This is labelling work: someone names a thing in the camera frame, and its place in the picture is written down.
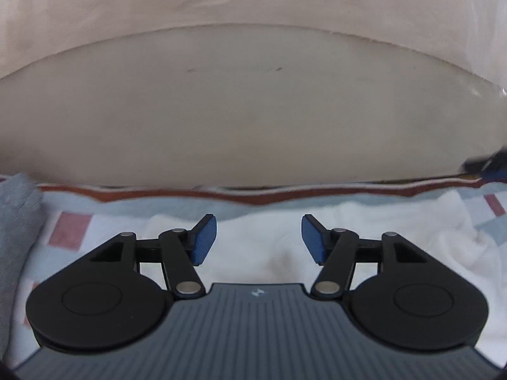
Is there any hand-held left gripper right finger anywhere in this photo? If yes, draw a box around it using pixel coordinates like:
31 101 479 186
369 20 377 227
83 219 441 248
302 214 428 300

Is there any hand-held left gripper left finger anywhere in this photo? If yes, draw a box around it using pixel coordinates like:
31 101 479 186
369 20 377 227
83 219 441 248
89 214 218 299

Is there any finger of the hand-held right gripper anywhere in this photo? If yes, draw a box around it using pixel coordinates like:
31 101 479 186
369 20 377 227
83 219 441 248
461 148 507 183

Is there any cream white fleece garment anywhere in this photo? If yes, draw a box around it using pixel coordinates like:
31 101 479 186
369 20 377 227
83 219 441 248
138 190 507 365

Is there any beige sofa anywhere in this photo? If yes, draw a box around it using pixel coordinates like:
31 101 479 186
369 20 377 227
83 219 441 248
0 24 507 191

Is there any grey folded garment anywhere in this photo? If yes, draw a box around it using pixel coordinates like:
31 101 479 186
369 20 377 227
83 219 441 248
0 172 46 365

